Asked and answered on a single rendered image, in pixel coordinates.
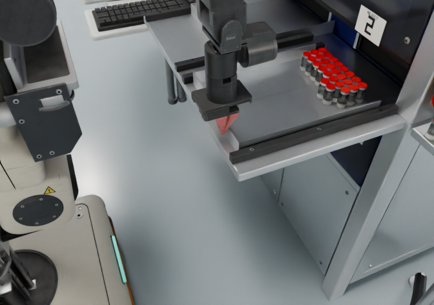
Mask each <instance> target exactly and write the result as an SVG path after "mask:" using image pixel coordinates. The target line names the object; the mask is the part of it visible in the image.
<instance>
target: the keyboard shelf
mask: <svg viewBox="0 0 434 305"><path fill-rule="evenodd" d="M136 1H139V2H140V1H144V0H114V1H106V2H107V6H112V5H117V6H118V5H120V4H124V3H128V4H129V3H131V2H136ZM145 2H146V0H145ZM134 4H135V3H134ZM93 10H95V9H91V10H86V11H85V18H86V20H87V25H88V28H89V31H90V35H91V37H92V40H93V41H98V40H102V39H108V38H113V37H119V36H126V35H130V34H137V33H141V32H148V31H149V30H148V28H147V26H146V24H141V25H134V26H127V27H123V28H116V29H112V30H105V31H101V32H98V29H97V26H96V23H95V21H94V17H93V15H92V11H93Z"/></svg>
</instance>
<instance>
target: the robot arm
mask: <svg viewBox="0 0 434 305"><path fill-rule="evenodd" d="M196 9H197V15H198V19H199V20H200V22H201V23H202V30H203V32H204V33H205V35H206V36H207V37H208V38H209V39H210V40H208V41H207V42H206V43H205V44H204V54H205V81H206V88H203V89H199V90H194V91H192V92H191V98H192V100H193V102H194V103H195V102H196V104H197V106H198V107H199V112H200V113H201V116H202V118H203V120H204V121H211V120H216V124H217V126H218V130H219V132H220V133H221V135H224V134H225V133H226V131H227V129H228V128H229V126H230V125H231V123H232V122H233V121H234V120H235V119H236V118H237V117H238V115H239V108H238V106H237V105H239V104H242V103H246V102H248V101H249V103H252V96H251V94H250V93H249V91H248V90H247V89H246V88H245V87H244V85H243V84H242V82H241V81H240V80H238V79H237V73H236V71H237V61H238V62H239V64H240V65H241V66H242V67H243V68H247V67H251V66H254V65H258V64H261V63H265V62H268V61H272V60H274V59H276V57H277V53H278V45H277V42H276V32H275V31H274V30H273V29H272V28H271V27H270V26H269V25H268V24H267V23H266V22H265V21H260V22H256V23H249V24H247V3H246V2H245V1H244V0H196ZM56 22H57V10H56V6H55V3H54V0H0V40H1V41H4V42H5V43H8V44H10V45H15V46H20V47H29V46H33V45H37V44H39V43H42V42H44V41H45V40H46V39H48V38H49V37H50V36H51V34H52V33H53V31H54V29H55V27H56Z"/></svg>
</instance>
